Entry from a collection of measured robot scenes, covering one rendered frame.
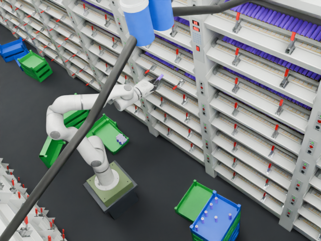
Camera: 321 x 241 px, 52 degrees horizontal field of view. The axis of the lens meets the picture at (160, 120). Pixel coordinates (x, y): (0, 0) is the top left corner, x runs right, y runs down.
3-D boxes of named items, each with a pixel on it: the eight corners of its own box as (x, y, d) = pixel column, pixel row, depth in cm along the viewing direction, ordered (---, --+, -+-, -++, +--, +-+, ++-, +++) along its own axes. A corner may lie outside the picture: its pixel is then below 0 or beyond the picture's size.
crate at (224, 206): (217, 249, 204) (217, 245, 198) (190, 231, 214) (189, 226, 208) (240, 210, 217) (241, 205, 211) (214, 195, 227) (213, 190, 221)
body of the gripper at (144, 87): (141, 92, 198) (155, 83, 204) (130, 85, 203) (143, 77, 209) (142, 102, 203) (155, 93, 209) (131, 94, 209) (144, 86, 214)
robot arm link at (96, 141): (93, 175, 236) (84, 155, 218) (91, 154, 248) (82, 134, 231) (110, 170, 237) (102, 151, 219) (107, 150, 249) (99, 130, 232)
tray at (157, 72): (199, 100, 216) (195, 93, 208) (137, 64, 248) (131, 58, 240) (217, 75, 217) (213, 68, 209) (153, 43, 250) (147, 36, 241)
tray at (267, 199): (281, 216, 240) (279, 213, 228) (215, 170, 272) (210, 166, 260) (296, 193, 241) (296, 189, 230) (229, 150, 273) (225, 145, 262)
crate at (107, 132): (129, 141, 319) (129, 137, 312) (113, 155, 311) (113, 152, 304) (108, 121, 327) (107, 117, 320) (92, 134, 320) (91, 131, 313)
